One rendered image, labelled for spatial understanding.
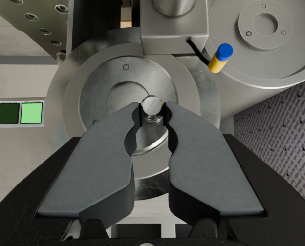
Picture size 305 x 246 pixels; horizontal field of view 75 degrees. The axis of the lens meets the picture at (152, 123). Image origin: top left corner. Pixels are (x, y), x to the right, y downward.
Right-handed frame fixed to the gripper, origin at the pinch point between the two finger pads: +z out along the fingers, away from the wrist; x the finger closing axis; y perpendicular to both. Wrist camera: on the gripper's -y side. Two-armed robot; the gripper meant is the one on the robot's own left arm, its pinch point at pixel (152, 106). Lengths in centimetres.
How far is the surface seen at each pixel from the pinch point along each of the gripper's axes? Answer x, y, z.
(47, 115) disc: -8.9, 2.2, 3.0
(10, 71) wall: -193, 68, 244
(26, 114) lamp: -33.2, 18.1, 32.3
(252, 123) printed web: 15.8, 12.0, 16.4
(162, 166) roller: 0.6, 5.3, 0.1
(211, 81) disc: 4.9, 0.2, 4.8
